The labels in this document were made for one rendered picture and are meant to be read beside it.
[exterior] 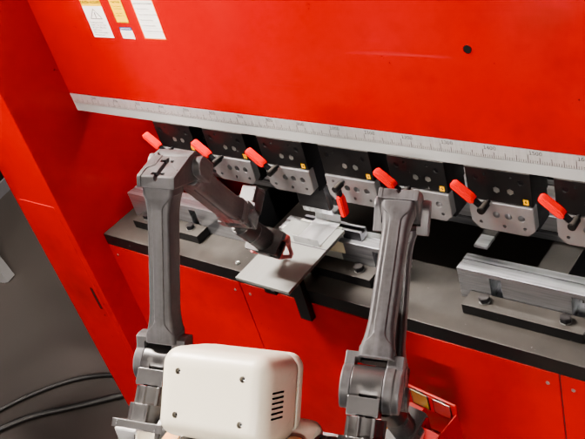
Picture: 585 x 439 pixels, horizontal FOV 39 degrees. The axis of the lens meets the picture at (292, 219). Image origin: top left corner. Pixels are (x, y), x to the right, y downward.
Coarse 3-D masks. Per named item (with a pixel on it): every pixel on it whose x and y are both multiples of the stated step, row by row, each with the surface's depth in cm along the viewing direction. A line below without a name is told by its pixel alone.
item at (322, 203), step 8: (296, 192) 224; (320, 192) 218; (328, 192) 218; (304, 200) 224; (312, 200) 222; (320, 200) 220; (328, 200) 219; (304, 208) 228; (312, 208) 226; (320, 208) 222; (328, 208) 220
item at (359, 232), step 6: (306, 216) 230; (312, 216) 229; (342, 222) 223; (342, 228) 221; (348, 228) 220; (354, 228) 221; (360, 228) 219; (348, 234) 221; (354, 234) 219; (360, 234) 218; (366, 234) 220; (360, 240) 219
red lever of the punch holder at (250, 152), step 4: (248, 148) 215; (248, 152) 214; (252, 152) 214; (256, 152) 215; (248, 156) 215; (252, 156) 214; (256, 156) 214; (260, 156) 215; (252, 160) 215; (256, 160) 214; (260, 160) 214; (264, 160) 214; (260, 164) 214; (264, 164) 214; (268, 168) 214; (272, 168) 214; (276, 168) 214; (268, 172) 213; (272, 172) 213
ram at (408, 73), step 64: (64, 0) 228; (128, 0) 212; (192, 0) 197; (256, 0) 185; (320, 0) 174; (384, 0) 164; (448, 0) 156; (512, 0) 148; (576, 0) 141; (64, 64) 248; (128, 64) 229; (192, 64) 212; (256, 64) 198; (320, 64) 185; (384, 64) 174; (448, 64) 165; (512, 64) 156; (576, 64) 148; (256, 128) 212; (384, 128) 186; (448, 128) 175; (512, 128) 165; (576, 128) 156
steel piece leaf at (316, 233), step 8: (312, 224) 226; (320, 224) 225; (328, 224) 224; (336, 224) 223; (304, 232) 224; (312, 232) 223; (320, 232) 222; (328, 232) 221; (296, 240) 221; (304, 240) 219; (312, 240) 217; (320, 240) 219
